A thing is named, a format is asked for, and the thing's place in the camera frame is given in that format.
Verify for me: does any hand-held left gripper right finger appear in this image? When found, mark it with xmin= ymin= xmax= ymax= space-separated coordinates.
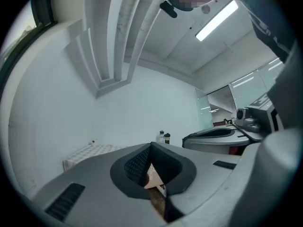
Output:
xmin=151 ymin=142 xmax=241 ymax=223

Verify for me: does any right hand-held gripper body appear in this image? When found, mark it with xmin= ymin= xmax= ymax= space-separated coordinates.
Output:
xmin=233 ymin=96 xmax=285 ymax=143

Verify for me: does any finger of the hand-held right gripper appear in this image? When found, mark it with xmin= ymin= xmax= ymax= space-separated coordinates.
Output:
xmin=181 ymin=131 xmax=252 ymax=155
xmin=189 ymin=127 xmax=236 ymax=135

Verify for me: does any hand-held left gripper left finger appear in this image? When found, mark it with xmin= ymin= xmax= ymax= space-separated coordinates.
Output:
xmin=32 ymin=142 xmax=166 ymax=227

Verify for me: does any checkered beige floral tablecloth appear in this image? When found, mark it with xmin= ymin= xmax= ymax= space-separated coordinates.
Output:
xmin=62 ymin=143 xmax=165 ymax=190

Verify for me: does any person's black garment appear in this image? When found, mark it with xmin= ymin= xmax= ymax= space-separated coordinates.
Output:
xmin=236 ymin=0 xmax=298 ymax=62

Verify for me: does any long ceiling light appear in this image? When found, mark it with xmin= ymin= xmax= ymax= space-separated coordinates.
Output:
xmin=195 ymin=0 xmax=239 ymax=42

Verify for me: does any dark-framed window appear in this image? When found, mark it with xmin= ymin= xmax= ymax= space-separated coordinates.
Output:
xmin=0 ymin=0 xmax=59 ymax=87

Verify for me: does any glass partition wall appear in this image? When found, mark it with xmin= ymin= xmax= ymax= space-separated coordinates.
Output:
xmin=195 ymin=57 xmax=286 ymax=131

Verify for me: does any black head camera mount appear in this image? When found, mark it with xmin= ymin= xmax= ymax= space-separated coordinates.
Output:
xmin=160 ymin=0 xmax=178 ymax=18

